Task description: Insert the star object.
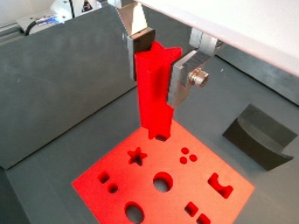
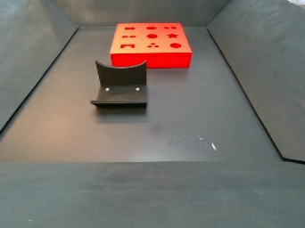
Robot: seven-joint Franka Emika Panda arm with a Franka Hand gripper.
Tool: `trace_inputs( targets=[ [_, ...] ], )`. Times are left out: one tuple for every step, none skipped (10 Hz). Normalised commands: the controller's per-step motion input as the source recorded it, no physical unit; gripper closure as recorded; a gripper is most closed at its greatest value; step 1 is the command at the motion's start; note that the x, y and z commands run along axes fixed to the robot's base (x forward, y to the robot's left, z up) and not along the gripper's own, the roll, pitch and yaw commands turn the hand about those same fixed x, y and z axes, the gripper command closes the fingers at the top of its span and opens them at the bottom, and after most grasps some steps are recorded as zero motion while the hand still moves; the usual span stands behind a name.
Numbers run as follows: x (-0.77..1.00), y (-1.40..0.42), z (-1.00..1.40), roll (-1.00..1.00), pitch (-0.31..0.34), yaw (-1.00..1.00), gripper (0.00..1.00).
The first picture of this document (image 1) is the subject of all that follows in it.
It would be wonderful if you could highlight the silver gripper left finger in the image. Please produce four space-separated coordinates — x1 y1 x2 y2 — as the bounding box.
116 2 154 81

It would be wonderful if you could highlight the red shape-sorting board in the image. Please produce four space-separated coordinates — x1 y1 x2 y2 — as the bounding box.
72 122 254 224

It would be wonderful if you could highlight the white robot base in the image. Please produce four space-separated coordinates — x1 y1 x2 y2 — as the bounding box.
0 0 108 41

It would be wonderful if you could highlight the red star-shaped peg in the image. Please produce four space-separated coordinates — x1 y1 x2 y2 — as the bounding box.
134 41 182 141

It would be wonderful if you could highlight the grey upright panel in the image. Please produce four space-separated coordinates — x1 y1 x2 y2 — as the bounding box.
0 6 134 169

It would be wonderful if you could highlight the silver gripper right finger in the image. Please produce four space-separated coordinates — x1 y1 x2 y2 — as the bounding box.
166 28 224 108

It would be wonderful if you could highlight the black curved holder block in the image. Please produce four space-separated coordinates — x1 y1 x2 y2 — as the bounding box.
222 104 297 171

